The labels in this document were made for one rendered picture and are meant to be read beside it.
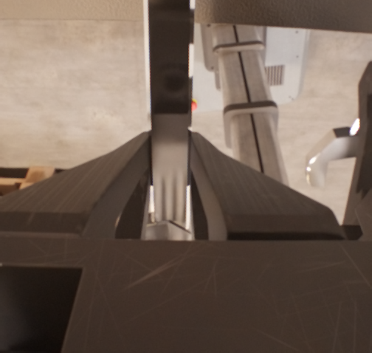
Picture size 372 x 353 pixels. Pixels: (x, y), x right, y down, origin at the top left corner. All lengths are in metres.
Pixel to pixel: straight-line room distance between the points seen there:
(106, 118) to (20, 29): 0.57
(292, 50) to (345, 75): 0.53
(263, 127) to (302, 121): 1.08
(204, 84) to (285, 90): 0.31
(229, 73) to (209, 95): 0.41
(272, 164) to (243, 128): 0.12
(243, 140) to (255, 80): 0.21
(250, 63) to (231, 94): 0.14
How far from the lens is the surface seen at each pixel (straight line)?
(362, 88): 0.17
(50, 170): 2.13
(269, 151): 0.71
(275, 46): 1.23
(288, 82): 1.32
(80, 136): 1.90
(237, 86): 0.86
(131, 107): 1.70
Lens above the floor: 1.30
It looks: 41 degrees down
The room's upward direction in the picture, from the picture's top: 180 degrees counter-clockwise
